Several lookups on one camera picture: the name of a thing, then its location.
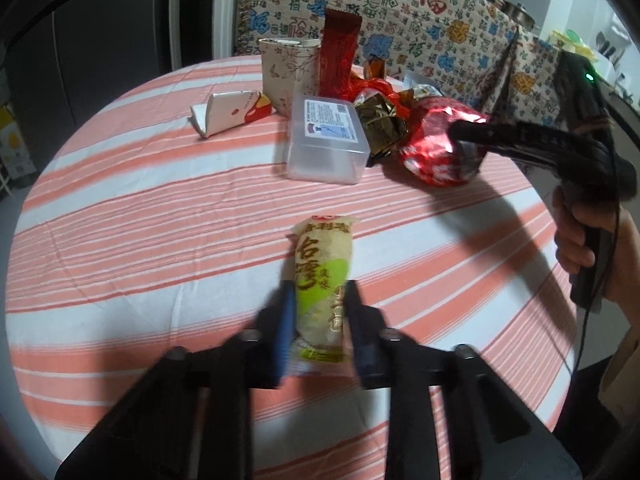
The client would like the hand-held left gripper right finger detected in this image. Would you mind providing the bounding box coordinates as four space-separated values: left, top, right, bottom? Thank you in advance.
345 279 586 480

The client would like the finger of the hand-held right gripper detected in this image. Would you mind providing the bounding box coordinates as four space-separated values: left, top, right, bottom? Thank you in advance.
448 119 568 173

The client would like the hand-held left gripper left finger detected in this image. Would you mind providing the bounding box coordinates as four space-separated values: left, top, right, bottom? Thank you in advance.
55 280 301 480

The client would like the red foil wrapper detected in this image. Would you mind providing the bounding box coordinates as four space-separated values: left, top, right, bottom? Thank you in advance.
398 97 491 189

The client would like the green and beige snack packet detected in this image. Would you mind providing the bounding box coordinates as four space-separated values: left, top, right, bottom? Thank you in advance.
289 214 362 370

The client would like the red snack wrapper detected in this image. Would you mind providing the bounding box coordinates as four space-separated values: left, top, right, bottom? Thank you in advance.
319 8 363 101

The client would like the floral paper bag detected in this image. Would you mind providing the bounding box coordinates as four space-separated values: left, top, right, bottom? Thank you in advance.
258 37 322 120

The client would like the person's right hand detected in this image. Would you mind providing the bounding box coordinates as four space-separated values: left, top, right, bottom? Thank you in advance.
551 185 640 311

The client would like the metal pot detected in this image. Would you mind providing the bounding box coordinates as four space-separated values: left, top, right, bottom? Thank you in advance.
501 0 537 30

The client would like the printed blanket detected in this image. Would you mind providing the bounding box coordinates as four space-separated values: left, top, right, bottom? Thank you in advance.
232 0 576 126

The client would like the gold foil wrapper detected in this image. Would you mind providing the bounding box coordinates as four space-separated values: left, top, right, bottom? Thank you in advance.
353 94 412 168

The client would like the red plastic bag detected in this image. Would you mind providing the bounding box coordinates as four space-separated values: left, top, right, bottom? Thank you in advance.
345 76 402 104

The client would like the clear plastic box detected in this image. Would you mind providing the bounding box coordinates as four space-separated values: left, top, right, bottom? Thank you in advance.
286 93 372 186

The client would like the white and red crumpled carton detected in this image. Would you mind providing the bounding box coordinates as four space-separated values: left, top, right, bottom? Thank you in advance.
189 90 275 139

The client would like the yellow box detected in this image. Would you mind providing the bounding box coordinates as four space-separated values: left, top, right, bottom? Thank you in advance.
0 105 37 196

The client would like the dark refrigerator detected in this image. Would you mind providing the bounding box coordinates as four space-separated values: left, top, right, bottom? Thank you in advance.
0 0 176 161

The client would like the white door frame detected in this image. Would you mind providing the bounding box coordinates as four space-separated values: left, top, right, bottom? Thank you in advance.
169 0 237 70

